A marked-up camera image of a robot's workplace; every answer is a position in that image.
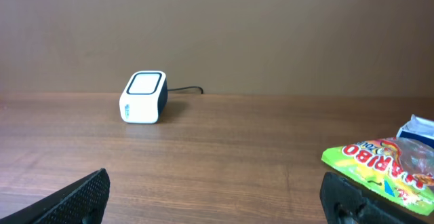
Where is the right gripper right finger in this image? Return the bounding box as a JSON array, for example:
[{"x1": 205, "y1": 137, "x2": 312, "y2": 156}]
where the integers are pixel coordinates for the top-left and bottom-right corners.
[{"x1": 319, "y1": 172, "x2": 426, "y2": 224}]

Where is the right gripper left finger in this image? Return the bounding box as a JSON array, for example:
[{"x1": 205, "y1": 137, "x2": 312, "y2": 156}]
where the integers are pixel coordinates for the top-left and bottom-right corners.
[{"x1": 1, "y1": 168, "x2": 111, "y2": 224}]

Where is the colourful gummy candy bag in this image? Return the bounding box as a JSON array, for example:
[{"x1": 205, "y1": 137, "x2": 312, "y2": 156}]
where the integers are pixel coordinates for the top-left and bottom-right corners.
[{"x1": 321, "y1": 137, "x2": 433, "y2": 216}]

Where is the white blue carton box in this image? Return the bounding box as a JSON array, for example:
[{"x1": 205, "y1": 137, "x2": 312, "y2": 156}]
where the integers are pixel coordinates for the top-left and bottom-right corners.
[{"x1": 397, "y1": 115, "x2": 434, "y2": 147}]

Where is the white barcode scanner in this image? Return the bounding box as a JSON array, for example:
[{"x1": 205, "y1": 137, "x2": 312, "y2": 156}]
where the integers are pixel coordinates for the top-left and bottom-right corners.
[{"x1": 119, "y1": 71, "x2": 168, "y2": 124}]

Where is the black scanner cable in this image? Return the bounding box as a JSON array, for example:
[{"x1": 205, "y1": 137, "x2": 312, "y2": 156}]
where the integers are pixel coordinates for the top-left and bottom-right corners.
[{"x1": 167, "y1": 86, "x2": 204, "y2": 95}]

